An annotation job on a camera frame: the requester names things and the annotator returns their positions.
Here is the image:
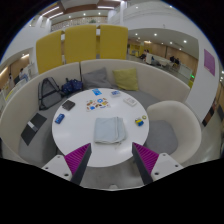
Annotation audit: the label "yellow-green cushion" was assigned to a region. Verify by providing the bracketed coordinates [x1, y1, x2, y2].
[112, 68, 140, 92]

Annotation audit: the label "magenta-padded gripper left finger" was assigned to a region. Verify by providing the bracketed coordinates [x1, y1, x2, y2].
[41, 143, 92, 186]

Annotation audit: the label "curved beige sofa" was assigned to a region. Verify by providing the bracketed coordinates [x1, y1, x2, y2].
[0, 59, 191, 164]

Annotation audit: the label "grey black backpack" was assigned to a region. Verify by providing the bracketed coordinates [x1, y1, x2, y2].
[37, 76, 64, 111]

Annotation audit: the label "light grey towel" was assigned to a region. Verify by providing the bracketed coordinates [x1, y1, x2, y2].
[93, 116, 128, 145]

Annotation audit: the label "yellow partition panel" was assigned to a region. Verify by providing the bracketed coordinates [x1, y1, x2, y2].
[96, 24, 129, 61]
[35, 29, 65, 75]
[63, 24, 98, 64]

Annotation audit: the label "blue card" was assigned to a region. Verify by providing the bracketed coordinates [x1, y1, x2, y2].
[91, 88, 103, 97]

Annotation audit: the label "white armchair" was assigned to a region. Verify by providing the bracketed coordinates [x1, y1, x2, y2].
[145, 100, 203, 164]

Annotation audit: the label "black laptop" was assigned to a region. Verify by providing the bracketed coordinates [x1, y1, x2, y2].
[20, 112, 48, 146]

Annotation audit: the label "dark blue bag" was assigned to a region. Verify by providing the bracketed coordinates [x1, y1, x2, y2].
[61, 78, 84, 96]

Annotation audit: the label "ceiling lights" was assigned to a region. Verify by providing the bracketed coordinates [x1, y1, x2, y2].
[39, 0, 116, 21]

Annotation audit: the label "flat white box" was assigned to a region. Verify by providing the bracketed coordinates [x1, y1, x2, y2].
[123, 96, 138, 107]

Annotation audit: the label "purple wall sign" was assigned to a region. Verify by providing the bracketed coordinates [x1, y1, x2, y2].
[203, 48, 216, 77]

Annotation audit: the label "small white-blue box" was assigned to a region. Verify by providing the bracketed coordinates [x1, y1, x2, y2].
[110, 89, 122, 98]

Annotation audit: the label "grey cushion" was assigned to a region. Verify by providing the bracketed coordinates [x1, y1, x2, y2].
[81, 67, 114, 90]

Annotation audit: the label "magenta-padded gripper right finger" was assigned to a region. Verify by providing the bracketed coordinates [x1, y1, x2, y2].
[131, 142, 184, 186]

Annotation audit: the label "person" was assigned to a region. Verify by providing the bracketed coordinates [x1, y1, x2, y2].
[140, 50, 149, 62]
[18, 68, 30, 83]

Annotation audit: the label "yellow-blue toy figure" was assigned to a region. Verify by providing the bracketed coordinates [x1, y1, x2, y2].
[134, 117, 145, 127]

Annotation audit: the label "dark grey wallet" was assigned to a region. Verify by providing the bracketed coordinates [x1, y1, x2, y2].
[61, 99, 76, 111]

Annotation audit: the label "small blue box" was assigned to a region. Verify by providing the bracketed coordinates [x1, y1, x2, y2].
[54, 113, 66, 125]

